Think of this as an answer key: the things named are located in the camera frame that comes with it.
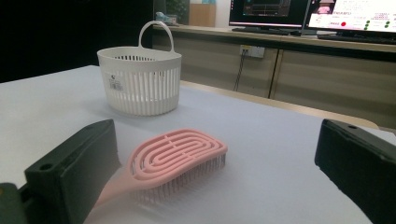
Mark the white slotted plastic basket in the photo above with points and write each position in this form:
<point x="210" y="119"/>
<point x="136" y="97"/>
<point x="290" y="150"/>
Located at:
<point x="140" y="63"/>

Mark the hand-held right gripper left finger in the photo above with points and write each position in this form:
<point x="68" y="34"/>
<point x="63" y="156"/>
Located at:
<point x="77" y="168"/>

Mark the small light blue object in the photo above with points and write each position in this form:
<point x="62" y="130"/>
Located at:
<point x="163" y="17"/>

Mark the bright-screen computer monitor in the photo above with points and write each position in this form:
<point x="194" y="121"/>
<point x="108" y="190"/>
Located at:
<point x="355" y="15"/>

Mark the black keyboard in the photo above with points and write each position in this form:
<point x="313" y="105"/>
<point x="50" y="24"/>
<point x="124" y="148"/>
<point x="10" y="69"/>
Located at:
<point x="358" y="39"/>
<point x="261" y="30"/>

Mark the brown cardboard box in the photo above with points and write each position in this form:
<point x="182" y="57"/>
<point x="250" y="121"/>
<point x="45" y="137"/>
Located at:
<point x="202" y="15"/>

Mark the long beige counter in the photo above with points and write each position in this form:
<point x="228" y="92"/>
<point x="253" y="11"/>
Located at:
<point x="327" y="74"/>

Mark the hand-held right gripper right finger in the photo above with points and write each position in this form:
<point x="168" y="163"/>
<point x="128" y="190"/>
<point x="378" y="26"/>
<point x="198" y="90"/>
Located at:
<point x="361" y="168"/>

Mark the pink hairbrush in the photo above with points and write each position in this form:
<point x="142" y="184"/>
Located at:
<point x="145" y="180"/>

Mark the white wall socket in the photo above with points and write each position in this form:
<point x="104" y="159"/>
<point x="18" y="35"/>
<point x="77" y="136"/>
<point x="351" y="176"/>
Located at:
<point x="256" y="51"/>

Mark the dark-screen computer monitor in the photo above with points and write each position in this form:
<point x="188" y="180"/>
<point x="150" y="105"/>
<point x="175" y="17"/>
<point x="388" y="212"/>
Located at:
<point x="267" y="12"/>

